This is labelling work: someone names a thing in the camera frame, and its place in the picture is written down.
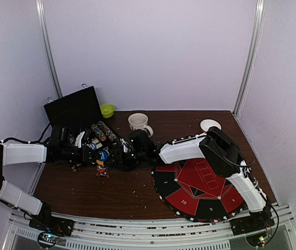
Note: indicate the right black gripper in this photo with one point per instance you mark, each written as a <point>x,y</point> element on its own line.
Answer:
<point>123,158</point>

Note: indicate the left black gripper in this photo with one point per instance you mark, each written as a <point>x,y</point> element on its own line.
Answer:
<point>82,156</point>

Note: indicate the stack of poker chips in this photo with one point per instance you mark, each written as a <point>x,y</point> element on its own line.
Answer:
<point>100,165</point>

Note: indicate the blue small blind button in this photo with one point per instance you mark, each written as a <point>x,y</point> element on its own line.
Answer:
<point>103,155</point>

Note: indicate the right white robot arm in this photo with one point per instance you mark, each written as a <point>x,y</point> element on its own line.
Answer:
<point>221,152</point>

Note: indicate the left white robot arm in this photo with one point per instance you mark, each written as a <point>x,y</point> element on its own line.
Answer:
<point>12,152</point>

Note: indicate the small card decks in case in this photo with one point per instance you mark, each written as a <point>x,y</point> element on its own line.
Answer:
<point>95,144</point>

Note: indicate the white floral ceramic mug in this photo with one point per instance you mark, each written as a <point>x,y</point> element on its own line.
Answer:
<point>140,121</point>

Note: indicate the right poker chip row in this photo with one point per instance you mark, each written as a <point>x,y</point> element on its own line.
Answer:
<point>108,132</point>

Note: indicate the poker chip row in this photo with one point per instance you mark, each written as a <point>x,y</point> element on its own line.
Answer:
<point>108,132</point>
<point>98,132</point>

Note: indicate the black poker chip case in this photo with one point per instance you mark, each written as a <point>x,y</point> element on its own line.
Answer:
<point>78,111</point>

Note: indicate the left poker chip row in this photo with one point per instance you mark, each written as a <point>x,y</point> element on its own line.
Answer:
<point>98,132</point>

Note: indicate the red triangular chip holder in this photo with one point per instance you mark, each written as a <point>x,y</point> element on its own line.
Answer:
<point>102,173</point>

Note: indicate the green plastic bowl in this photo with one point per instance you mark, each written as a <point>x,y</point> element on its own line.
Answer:
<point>107,110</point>

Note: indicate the round red black poker mat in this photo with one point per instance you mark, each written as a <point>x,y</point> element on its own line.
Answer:
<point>193,191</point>

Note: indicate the white orange bowl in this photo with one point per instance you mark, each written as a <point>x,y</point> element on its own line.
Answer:
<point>206,124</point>

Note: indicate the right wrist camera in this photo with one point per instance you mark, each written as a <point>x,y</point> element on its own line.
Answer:
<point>126,146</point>

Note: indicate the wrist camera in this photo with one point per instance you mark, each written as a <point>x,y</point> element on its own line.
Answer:
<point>81,139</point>
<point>126,146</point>

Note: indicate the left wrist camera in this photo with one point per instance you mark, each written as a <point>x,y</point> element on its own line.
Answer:
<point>81,139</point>

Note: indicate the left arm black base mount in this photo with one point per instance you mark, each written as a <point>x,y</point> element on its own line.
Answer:
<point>55,225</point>

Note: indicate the aluminium front rail base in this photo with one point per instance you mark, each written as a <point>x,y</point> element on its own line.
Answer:
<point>96,233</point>

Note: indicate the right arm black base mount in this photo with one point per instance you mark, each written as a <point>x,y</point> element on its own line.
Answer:
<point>254,222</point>

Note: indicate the left aluminium frame post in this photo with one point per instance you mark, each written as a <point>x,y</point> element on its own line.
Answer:
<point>49,56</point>

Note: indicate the aluminium frame post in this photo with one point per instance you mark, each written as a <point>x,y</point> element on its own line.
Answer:
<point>249,66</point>
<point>49,56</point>

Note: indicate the right aluminium frame post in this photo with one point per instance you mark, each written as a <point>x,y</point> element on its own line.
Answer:
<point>249,66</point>

